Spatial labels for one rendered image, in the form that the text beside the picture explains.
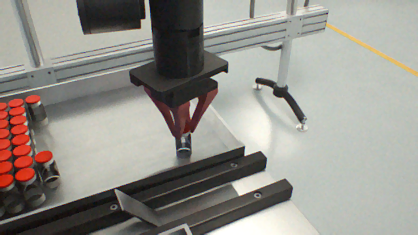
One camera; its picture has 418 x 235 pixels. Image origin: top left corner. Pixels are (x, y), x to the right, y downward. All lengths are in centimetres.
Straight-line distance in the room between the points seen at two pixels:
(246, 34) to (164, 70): 135
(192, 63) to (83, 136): 23
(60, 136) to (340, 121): 175
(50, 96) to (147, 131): 18
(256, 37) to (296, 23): 22
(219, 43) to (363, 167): 88
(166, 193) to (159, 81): 13
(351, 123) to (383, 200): 54
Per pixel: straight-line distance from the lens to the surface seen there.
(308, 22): 196
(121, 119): 59
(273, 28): 184
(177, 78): 42
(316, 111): 219
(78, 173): 52
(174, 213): 45
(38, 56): 151
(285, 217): 46
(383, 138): 212
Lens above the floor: 123
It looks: 38 degrees down
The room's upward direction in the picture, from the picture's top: straight up
